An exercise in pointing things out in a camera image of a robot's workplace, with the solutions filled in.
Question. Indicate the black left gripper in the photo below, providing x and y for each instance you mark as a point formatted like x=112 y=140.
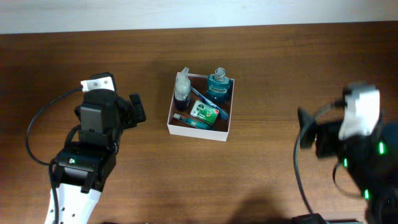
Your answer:
x=131 y=119

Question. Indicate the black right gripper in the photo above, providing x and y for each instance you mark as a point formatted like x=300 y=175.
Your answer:
x=325 y=130

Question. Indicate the blue white toothbrush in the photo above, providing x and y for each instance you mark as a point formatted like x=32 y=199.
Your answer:
x=223 y=113

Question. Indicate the teal white toothpaste tube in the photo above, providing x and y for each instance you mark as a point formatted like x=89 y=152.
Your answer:
x=192 y=122

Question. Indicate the teal mouthwash bottle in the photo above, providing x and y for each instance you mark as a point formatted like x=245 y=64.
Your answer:
x=219 y=86

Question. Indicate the pink cardboard box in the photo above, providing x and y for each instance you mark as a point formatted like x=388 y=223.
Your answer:
x=220 y=129

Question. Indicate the green Dettol soap box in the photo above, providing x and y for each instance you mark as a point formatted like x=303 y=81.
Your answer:
x=204 y=112

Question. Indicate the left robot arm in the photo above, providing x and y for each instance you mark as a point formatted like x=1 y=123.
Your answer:
x=79 y=171

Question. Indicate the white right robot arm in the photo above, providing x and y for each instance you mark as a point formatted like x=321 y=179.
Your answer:
x=371 y=161

